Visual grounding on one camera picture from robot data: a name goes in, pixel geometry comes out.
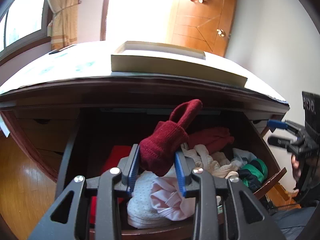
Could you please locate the green and navy garment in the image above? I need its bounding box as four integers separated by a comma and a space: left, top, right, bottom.
238, 158, 268, 193

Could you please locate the brass door knob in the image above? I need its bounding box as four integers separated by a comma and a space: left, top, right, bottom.
216, 29, 226, 37

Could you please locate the open wooden drawer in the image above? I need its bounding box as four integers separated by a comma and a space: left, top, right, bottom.
56, 109, 286, 239

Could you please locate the shallow cardboard box tray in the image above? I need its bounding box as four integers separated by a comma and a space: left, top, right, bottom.
111, 41, 247, 87

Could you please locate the person's right hand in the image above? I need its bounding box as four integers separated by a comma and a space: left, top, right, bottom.
291, 155, 302, 182

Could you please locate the dark red knitted sock roll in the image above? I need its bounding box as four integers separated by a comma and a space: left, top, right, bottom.
139, 99, 202, 177

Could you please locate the window with dark frame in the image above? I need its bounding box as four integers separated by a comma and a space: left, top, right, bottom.
1, 0, 52, 61

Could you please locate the wooden door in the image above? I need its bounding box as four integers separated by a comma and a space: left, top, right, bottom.
166, 0, 237, 57

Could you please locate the white dotted underwear roll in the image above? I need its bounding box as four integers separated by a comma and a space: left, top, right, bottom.
127, 167, 176, 229

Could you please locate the maroon grey underwear roll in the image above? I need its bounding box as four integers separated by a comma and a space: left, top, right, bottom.
188, 127, 234, 154

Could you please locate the black smartphone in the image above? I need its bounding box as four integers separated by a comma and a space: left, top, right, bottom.
48, 44, 76, 55

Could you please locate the pink garment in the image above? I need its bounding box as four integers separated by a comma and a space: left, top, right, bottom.
150, 177, 195, 221

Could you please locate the bright red garment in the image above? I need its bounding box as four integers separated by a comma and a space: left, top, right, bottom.
89, 145, 132, 225

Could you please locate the yellow tied curtain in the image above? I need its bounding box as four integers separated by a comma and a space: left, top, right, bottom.
47, 0, 79, 50

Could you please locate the beige cream garment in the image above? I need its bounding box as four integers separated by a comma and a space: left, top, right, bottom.
181, 143, 239, 179

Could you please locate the green cloud print tablecloth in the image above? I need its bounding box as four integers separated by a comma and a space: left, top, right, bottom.
1, 41, 287, 103

